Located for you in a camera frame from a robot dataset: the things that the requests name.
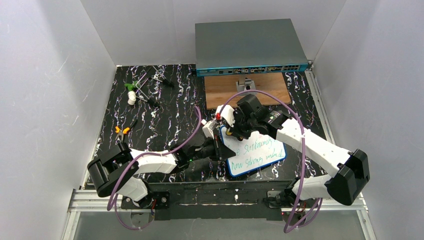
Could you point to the aluminium frame rail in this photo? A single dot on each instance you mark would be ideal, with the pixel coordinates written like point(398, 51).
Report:
point(200, 214)

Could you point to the grey metal bracket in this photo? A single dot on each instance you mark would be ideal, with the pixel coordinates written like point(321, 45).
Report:
point(244, 84)

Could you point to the white plastic pipe piece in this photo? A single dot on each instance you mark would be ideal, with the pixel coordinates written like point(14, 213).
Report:
point(132, 97)

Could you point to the blue framed whiteboard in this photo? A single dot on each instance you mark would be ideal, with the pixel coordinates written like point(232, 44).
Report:
point(253, 153)

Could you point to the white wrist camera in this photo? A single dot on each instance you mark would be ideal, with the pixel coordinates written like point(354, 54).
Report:
point(225, 113)
point(210, 128)

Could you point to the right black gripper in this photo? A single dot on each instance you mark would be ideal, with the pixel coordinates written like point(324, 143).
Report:
point(238, 126)

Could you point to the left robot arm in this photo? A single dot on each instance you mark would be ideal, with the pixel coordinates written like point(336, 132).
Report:
point(113, 173)

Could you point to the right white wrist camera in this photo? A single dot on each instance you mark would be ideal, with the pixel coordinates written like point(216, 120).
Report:
point(225, 113)

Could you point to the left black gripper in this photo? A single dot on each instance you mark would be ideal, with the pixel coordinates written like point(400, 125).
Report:
point(215, 148)

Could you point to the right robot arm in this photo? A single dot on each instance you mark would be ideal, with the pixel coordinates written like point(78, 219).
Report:
point(347, 172)

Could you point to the yellow bone-shaped eraser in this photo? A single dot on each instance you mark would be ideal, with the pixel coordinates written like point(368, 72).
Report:
point(228, 132)

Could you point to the orange handled pliers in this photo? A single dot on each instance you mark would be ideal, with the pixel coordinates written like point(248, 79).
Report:
point(122, 132)

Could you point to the green plastic piece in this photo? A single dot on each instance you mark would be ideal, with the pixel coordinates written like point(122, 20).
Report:
point(131, 87)

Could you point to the grey network switch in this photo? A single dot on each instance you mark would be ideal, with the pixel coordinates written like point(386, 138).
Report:
point(248, 47)

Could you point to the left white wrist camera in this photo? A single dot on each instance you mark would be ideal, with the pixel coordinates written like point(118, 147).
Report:
point(210, 128)

